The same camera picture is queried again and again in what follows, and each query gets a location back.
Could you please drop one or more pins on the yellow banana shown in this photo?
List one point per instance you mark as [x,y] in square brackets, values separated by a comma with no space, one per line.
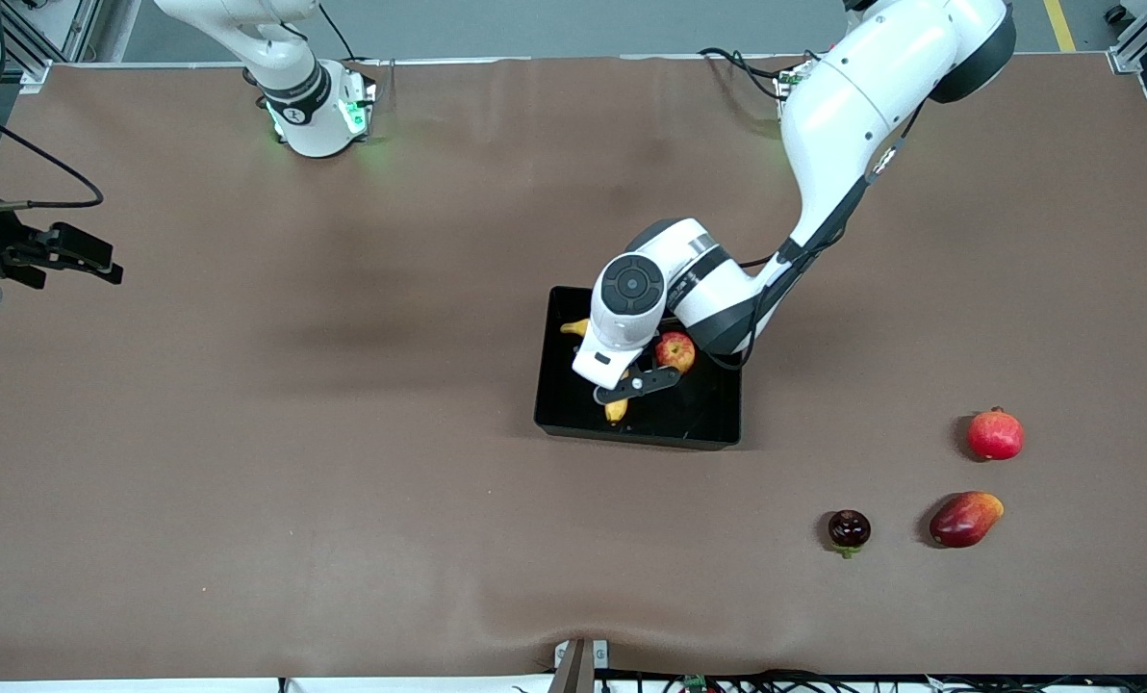
[616,412]

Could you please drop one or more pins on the red yellow apple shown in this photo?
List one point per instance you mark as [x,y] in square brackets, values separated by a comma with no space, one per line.
[676,351]

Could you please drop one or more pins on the black plastic box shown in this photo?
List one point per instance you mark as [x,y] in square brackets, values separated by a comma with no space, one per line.
[699,414]

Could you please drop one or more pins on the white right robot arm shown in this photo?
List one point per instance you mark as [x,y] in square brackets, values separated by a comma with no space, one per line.
[294,96]

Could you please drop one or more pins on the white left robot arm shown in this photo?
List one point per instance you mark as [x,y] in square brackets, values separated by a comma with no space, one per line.
[853,115]

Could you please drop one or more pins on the brown table mat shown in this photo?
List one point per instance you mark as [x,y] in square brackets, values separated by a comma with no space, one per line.
[246,433]

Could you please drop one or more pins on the dark purple mangosteen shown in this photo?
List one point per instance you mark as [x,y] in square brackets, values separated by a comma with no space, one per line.
[849,527]

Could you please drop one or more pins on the red yellow mango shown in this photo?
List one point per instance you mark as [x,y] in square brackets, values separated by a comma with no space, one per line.
[963,520]

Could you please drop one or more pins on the red pomegranate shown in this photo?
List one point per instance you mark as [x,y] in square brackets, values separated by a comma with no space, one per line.
[997,436]

